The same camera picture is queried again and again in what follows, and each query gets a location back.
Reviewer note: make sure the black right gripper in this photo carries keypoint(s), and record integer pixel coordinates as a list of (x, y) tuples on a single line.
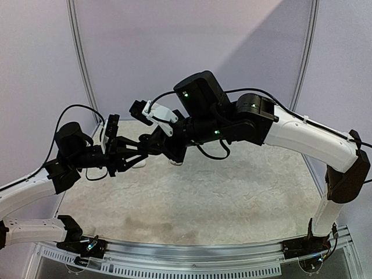
[(176, 142)]

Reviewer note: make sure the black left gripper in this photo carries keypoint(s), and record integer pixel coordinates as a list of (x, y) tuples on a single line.
[(114, 156)]

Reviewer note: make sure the white earbud charging case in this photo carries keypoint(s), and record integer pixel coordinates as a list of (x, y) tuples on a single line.
[(139, 165)]

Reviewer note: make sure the beige charging case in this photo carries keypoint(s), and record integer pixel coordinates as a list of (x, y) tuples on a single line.
[(175, 163)]

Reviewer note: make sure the black oval charging case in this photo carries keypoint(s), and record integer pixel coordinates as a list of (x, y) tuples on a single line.
[(151, 147)]

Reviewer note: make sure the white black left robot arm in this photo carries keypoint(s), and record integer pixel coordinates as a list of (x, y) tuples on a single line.
[(76, 151)]

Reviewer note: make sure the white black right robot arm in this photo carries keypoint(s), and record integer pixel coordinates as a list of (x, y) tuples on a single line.
[(257, 117)]

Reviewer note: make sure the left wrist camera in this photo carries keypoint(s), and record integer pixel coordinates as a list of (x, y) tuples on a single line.
[(109, 131)]

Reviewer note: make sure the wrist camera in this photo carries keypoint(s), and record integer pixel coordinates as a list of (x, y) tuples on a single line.
[(156, 114), (109, 131)]

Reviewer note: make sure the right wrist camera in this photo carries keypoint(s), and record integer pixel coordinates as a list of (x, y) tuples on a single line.
[(156, 114)]

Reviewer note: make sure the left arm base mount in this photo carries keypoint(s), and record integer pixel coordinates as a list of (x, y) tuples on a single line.
[(76, 242)]

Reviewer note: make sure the aluminium front rail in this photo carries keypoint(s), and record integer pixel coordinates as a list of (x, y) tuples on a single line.
[(257, 260)]

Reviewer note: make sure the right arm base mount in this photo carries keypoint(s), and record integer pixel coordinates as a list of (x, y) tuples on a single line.
[(309, 244)]

